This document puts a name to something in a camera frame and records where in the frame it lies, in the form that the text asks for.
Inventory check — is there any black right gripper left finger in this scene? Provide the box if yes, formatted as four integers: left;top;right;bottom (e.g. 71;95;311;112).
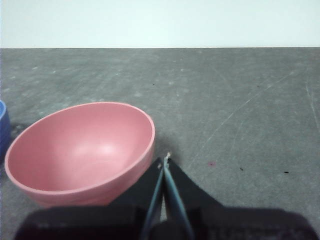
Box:
13;157;165;240

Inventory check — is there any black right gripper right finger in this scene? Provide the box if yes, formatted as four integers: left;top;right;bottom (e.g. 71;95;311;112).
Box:
159;152;320;240

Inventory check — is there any red ribbed bowl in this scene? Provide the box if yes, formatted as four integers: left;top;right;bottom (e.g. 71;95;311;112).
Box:
4;101;156;208

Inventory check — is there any blue ribbed bowl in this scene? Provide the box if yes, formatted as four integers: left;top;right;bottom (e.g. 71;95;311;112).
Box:
0;100;12;165

